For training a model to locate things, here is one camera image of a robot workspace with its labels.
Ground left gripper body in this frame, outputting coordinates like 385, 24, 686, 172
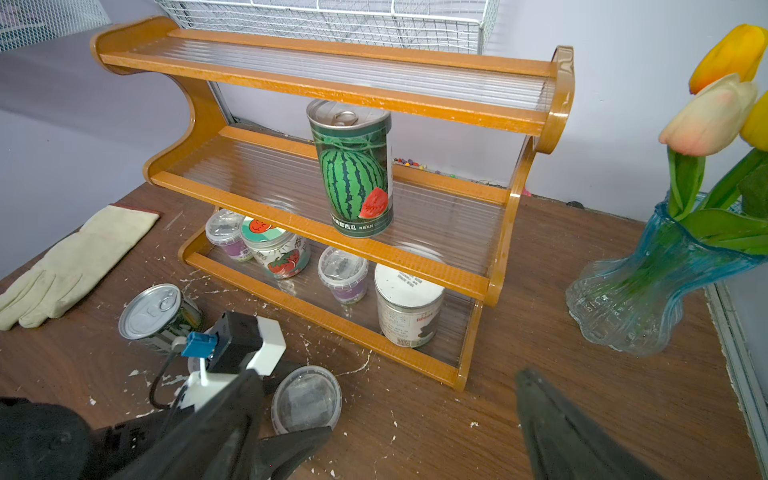
89, 407, 194, 479

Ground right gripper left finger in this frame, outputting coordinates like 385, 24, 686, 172
113, 369, 266, 479

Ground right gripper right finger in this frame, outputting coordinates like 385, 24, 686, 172
515, 368, 661, 479

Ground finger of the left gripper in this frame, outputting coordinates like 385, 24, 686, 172
251, 426, 332, 480

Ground clear jar dark seeds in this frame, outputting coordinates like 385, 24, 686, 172
271, 365, 342, 435

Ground silver top seed can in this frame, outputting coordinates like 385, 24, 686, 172
118, 283, 204, 354

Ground clear jar purple label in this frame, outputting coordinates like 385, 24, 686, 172
318, 247, 369, 305
205, 209, 253, 262

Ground watermelon seed can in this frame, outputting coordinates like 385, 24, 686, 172
306, 100, 394, 238

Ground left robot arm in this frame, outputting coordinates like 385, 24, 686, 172
1, 398, 332, 479

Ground strawberry seed can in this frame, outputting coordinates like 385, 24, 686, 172
239, 217, 311, 280

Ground white seed can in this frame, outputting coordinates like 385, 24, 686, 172
374, 265, 445, 348

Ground wooden three-tier shelf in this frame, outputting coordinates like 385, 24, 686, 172
91, 16, 575, 391

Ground blue glass vase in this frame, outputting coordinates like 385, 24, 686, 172
565, 201, 767, 357

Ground cream work glove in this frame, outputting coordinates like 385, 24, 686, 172
1, 205, 160, 331

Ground pink tulip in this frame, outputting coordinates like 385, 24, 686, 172
659, 74, 758, 157

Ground yellow tulip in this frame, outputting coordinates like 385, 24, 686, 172
689, 24, 767, 95

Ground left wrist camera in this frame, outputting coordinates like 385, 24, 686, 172
172, 311, 298, 409

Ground white wire wall rack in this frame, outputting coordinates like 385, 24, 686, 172
157, 0, 499, 54

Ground white wire basket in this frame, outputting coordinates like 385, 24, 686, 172
1, 0, 111, 52

